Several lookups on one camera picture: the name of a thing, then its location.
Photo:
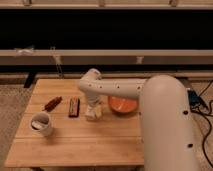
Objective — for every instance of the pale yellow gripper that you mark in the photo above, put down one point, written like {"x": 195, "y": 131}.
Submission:
{"x": 98, "y": 110}

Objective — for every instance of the white plastic bottle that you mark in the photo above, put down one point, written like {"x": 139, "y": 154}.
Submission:
{"x": 90, "y": 113}

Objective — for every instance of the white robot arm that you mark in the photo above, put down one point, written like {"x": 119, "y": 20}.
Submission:
{"x": 166, "y": 120}

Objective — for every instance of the orange ceramic bowl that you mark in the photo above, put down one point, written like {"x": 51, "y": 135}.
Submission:
{"x": 122, "y": 105}

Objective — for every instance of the brown chocolate bar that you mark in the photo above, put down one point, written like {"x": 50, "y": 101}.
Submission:
{"x": 74, "y": 107}

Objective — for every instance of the red-brown sausage stick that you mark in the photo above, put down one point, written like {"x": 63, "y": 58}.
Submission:
{"x": 52, "y": 104}

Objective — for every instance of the wooden table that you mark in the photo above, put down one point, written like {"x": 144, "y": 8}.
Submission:
{"x": 111, "y": 140}

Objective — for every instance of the white mug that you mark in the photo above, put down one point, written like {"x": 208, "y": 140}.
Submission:
{"x": 41, "y": 124}

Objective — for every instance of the white tape scrap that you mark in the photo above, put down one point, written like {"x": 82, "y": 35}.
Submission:
{"x": 28, "y": 51}

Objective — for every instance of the long wooden wall rail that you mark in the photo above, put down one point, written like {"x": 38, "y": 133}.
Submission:
{"x": 83, "y": 57}

